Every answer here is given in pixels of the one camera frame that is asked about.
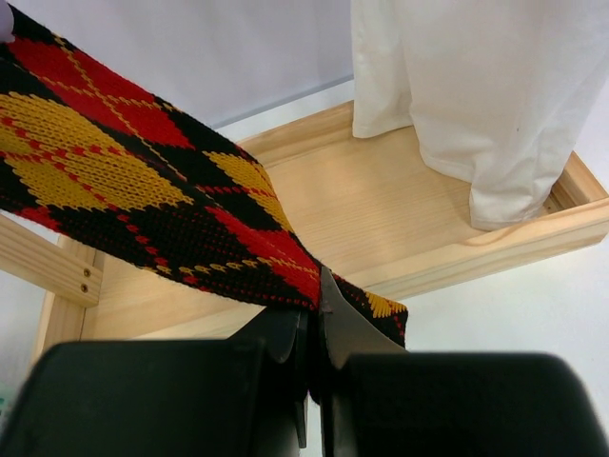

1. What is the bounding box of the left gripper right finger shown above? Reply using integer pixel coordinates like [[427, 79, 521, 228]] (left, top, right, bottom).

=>
[[317, 268, 608, 456]]

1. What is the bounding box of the wooden clothes rack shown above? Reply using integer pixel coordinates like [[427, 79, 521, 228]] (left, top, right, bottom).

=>
[[1, 103, 608, 355]]

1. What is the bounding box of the red black argyle sock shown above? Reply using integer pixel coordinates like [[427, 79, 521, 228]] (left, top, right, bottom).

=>
[[0, 4, 409, 349]]

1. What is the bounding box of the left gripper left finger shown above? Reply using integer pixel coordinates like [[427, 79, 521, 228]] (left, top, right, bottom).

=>
[[1, 309, 308, 456]]

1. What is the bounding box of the white cloth bag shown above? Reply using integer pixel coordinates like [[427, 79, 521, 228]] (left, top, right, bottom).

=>
[[351, 1, 608, 230]]

